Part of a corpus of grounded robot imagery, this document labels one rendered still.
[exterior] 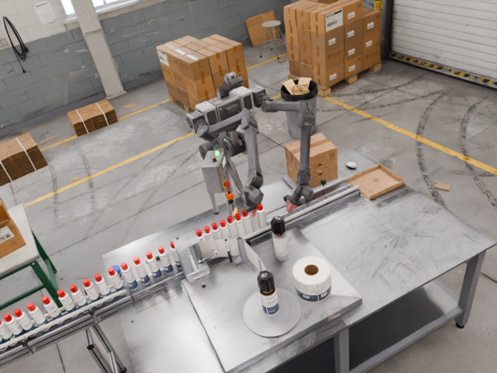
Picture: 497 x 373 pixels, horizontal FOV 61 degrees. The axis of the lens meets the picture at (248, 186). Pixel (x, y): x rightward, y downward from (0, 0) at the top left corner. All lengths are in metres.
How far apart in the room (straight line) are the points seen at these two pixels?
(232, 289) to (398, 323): 1.20
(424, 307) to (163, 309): 1.75
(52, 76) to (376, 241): 6.05
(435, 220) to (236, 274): 1.30
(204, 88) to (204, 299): 3.87
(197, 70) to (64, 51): 2.56
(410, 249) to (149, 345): 1.58
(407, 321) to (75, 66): 6.25
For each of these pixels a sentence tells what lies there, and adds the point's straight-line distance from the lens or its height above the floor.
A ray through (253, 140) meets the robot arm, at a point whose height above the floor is 1.54.
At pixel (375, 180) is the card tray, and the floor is 0.83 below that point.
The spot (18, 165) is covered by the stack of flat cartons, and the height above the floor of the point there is 0.16.
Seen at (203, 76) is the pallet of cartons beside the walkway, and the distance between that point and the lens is 5.84.
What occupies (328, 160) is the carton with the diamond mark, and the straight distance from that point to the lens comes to 3.06.
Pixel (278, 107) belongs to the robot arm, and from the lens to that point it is 2.88.
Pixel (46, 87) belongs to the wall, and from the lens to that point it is 7.64.
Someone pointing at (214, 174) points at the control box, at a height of 1.42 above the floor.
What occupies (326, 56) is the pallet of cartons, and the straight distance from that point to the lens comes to 6.09.
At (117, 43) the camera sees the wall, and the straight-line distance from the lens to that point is 7.73.
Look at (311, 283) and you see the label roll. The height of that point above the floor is 1.02.
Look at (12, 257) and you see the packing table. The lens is 3.57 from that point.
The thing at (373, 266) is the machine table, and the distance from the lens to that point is 2.59.
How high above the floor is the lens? 2.76
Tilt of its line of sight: 36 degrees down
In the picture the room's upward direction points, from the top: 11 degrees counter-clockwise
